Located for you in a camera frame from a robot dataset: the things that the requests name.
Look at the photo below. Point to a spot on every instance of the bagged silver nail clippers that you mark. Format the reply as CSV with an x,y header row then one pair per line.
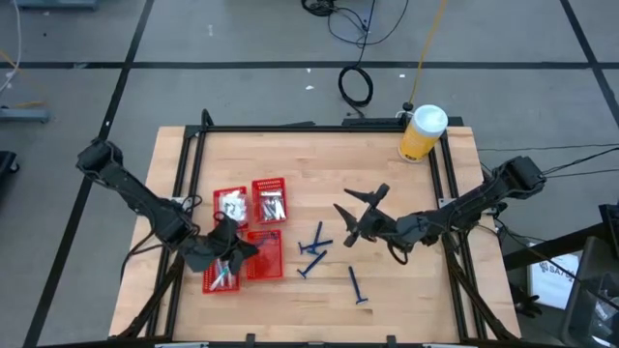
x,y
266,210
274,210

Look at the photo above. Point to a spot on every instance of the silver nail clipper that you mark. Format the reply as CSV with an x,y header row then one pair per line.
x,y
282,208
271,195

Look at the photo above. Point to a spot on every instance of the black beam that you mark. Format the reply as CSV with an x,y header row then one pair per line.
x,y
546,249

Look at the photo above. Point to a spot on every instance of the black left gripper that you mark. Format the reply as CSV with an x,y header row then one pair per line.
x,y
213,249

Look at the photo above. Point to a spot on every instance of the grey floor base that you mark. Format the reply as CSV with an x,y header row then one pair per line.
x,y
24,115

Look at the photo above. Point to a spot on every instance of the red plastic basket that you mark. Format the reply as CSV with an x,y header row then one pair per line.
x,y
216,198
266,263
268,183
208,282

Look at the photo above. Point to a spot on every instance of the yellow wipes canister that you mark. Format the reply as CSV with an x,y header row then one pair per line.
x,y
421,137

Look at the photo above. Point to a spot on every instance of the black object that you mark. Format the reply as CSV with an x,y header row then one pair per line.
x,y
7,163

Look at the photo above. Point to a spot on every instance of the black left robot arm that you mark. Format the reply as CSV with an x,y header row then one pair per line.
x,y
140,198

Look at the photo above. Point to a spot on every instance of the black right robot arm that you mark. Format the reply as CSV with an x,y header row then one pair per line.
x,y
464,208

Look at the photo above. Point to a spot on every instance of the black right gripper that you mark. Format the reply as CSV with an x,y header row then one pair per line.
x,y
379,227

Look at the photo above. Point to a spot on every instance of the bagged white cotton balls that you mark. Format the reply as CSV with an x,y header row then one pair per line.
x,y
232,195
234,209

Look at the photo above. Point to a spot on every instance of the black device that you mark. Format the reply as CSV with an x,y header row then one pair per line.
x,y
610,222

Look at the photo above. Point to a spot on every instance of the white printed sign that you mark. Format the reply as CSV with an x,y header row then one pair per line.
x,y
551,285

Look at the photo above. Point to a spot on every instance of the black aluminium table frame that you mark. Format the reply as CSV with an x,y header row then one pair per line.
x,y
314,129

